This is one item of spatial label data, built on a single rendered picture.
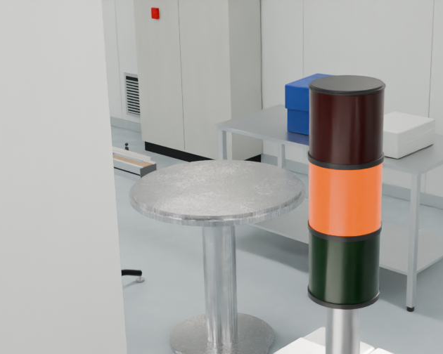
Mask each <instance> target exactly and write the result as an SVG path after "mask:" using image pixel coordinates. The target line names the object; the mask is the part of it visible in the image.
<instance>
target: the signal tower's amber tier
mask: <svg viewBox="0 0 443 354"><path fill-rule="evenodd" d="M382 172H383V163H382V164H379V165H378V166H375V167H372V168H369V169H360V170H335V169H326V168H322V167H320V166H316V165H314V164H312V163H309V224H310V226H311V227H312V228H313V229H315V230H317V231H319V232H322V233H325V234H327V235H335V236H358V235H365V234H369V233H371V232H374V231H376V230H377V229H378V228H379V227H380V220H381V196H382Z"/></svg>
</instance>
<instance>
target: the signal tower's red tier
mask: <svg viewBox="0 0 443 354"><path fill-rule="evenodd" d="M384 104H385V89H384V90H382V91H379V92H377V93H371V94H366V95H359V96H336V95H328V94H324V93H318V92H316V91H312V90H311V89H310V90H309V155H310V156H311V157H312V158H314V159H316V160H319V161H321V162H326V163H331V164H364V163H368V162H373V161H375V160H377V159H380V158H381V157H382V155H383V127H384Z"/></svg>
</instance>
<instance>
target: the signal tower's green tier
mask: <svg viewBox="0 0 443 354"><path fill-rule="evenodd" d="M379 265H380V234H379V235H377V236H375V237H373V238H371V239H368V240H362V241H358V242H336V241H331V240H325V239H322V238H320V237H317V236H315V235H313V234H311V233H310V232H309V291H310V293H311V294H312V295H313V296H315V297H316V298H318V299H320V300H322V301H326V302H329V303H336V304H355V303H363V302H365V301H369V300H371V299H372V298H374V297H375V296H376V295H377V294H378V287H379Z"/></svg>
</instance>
